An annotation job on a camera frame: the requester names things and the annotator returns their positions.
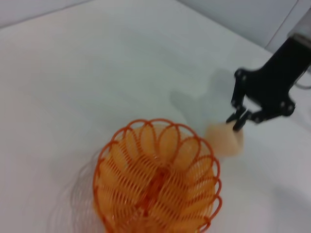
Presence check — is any round beige bread bun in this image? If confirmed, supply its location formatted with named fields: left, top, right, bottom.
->
left=205, top=122, right=244, bottom=158

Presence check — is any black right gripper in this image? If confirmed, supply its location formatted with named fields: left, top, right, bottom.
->
left=225, top=36, right=311, bottom=132

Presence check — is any orange plastic wire basket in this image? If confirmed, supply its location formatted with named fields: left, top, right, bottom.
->
left=93, top=118, right=223, bottom=233

